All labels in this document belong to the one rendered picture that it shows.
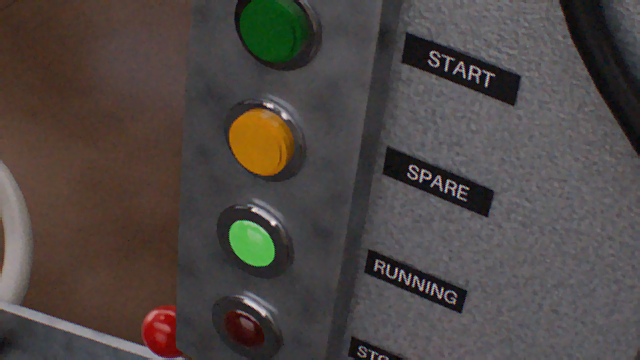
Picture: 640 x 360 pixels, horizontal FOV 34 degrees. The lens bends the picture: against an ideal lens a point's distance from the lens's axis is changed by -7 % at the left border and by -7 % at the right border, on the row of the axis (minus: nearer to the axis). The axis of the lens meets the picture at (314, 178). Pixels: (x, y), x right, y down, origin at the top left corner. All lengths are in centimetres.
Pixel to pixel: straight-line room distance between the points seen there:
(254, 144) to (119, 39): 295
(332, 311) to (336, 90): 10
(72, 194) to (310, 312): 227
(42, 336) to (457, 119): 60
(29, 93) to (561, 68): 278
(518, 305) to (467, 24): 12
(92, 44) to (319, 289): 291
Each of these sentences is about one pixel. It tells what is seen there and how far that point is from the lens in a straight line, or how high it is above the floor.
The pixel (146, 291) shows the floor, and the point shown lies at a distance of 246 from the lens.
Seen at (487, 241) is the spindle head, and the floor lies 140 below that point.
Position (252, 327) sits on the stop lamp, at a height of 132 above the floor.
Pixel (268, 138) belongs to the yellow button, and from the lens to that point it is 43.
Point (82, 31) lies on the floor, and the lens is 342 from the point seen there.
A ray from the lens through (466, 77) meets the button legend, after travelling 40.
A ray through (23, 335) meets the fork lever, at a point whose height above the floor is 97.
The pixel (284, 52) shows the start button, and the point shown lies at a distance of 41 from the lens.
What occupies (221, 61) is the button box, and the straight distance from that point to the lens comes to 43.
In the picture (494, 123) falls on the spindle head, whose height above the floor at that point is 145.
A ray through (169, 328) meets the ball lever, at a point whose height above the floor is 123.
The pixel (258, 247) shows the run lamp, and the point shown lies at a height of 137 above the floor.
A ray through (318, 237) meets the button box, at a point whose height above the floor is 138.
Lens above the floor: 166
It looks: 36 degrees down
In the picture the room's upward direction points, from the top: 8 degrees clockwise
